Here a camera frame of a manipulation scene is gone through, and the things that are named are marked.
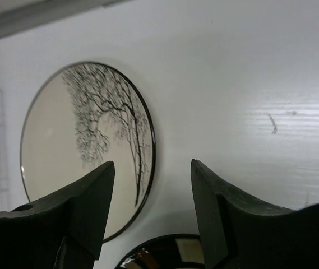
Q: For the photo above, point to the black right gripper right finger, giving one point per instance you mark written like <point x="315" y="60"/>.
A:
<point x="239" y="230"/>

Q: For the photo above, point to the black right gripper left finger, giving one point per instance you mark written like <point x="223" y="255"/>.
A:
<point x="64" y="229"/>

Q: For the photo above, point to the cream plate with tree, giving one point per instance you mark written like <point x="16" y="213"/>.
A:
<point x="83" y="115"/>

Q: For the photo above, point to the brown striped rim round plate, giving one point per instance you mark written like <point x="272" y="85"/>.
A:
<point x="167" y="251"/>

